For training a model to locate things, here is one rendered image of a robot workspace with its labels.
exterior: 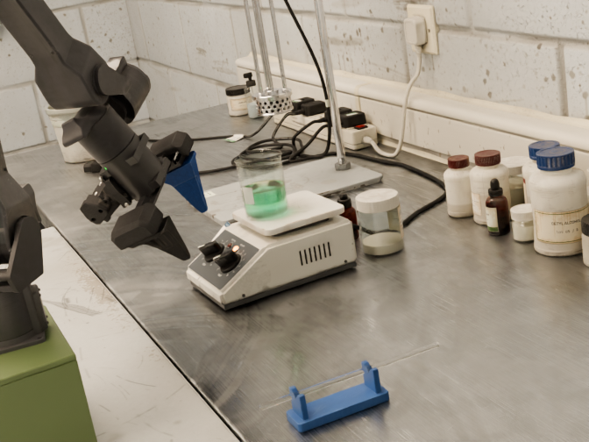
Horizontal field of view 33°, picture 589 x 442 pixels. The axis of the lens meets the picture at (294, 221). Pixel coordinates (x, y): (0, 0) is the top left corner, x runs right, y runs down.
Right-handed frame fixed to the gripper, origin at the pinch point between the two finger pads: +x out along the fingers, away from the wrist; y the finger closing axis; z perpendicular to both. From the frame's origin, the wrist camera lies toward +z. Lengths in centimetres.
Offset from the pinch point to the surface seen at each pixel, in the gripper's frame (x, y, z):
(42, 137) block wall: 44, -177, 162
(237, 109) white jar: 36, -102, 46
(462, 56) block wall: 26, -56, -23
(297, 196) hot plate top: 12.9, -14.3, -6.3
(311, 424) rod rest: 9.0, 32.5, -20.4
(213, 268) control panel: 9.5, -0.4, 2.2
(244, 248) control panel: 9.5, -2.0, -2.6
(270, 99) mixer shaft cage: 11.5, -44.6, 4.7
